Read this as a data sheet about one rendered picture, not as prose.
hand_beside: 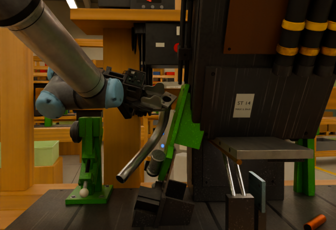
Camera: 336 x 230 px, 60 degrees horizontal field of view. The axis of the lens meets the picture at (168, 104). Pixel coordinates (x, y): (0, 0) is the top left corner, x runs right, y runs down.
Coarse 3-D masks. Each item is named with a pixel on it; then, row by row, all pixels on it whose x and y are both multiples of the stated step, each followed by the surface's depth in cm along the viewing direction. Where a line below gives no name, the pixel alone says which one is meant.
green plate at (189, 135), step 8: (184, 88) 75; (184, 96) 75; (176, 104) 85; (184, 104) 77; (176, 112) 79; (184, 112) 77; (176, 120) 76; (184, 120) 77; (176, 128) 76; (184, 128) 77; (192, 128) 77; (168, 136) 83; (176, 136) 77; (184, 136) 77; (192, 136) 77; (200, 136) 77; (184, 144) 77; (192, 144) 77
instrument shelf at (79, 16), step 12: (72, 12) 98; (84, 12) 99; (96, 12) 99; (108, 12) 99; (120, 12) 99; (132, 12) 100; (144, 12) 100; (156, 12) 100; (168, 12) 100; (84, 24) 105; (96, 24) 105; (108, 24) 105; (120, 24) 105; (132, 24) 105
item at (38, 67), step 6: (96, 60) 750; (102, 60) 752; (36, 66) 714; (42, 66) 716; (96, 66) 750; (102, 66) 752; (42, 78) 728; (102, 120) 744; (150, 120) 766; (150, 126) 771; (150, 132) 771
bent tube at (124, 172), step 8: (168, 96) 87; (176, 96) 87; (168, 104) 85; (160, 112) 90; (168, 112) 89; (160, 120) 91; (160, 128) 92; (152, 136) 92; (160, 136) 93; (144, 144) 90; (152, 144) 90; (144, 152) 87; (136, 160) 85; (128, 168) 82; (120, 176) 80; (128, 176) 82
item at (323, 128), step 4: (324, 112) 978; (328, 112) 980; (332, 112) 983; (324, 116) 978; (328, 116) 981; (332, 116) 984; (320, 124) 928; (324, 124) 931; (328, 124) 934; (332, 124) 938; (320, 128) 929; (324, 128) 932; (328, 128) 934; (332, 128) 938; (320, 132) 968; (324, 132) 939; (328, 132) 934; (332, 132) 978
